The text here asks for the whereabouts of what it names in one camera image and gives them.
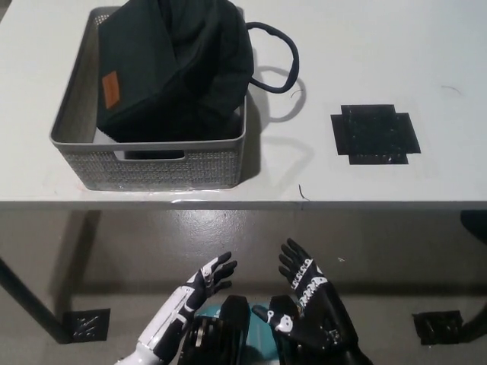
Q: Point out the dark green lunch bag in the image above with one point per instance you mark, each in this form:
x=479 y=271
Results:
x=160 y=76

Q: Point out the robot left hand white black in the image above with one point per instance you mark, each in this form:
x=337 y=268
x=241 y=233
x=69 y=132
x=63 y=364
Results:
x=179 y=308

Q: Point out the black table leg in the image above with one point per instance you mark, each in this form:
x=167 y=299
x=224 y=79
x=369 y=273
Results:
x=34 y=300
x=477 y=317

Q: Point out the black tape patch on table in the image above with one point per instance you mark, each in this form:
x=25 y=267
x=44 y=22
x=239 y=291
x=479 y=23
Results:
x=374 y=135

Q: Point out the robot right hand white black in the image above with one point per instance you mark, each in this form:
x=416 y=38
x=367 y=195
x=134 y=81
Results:
x=319 y=315

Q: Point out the thin curved dark thread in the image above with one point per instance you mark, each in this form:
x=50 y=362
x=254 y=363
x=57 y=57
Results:
x=297 y=92

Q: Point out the robot body black teal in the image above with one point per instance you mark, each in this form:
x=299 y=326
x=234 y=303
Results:
x=236 y=323

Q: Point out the short dark thread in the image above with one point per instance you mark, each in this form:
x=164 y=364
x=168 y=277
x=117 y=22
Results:
x=303 y=192

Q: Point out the black rounded object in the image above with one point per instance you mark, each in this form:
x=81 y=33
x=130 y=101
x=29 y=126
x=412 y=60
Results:
x=475 y=226

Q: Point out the grey perforated plastic basket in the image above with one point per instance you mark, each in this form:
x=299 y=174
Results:
x=213 y=167

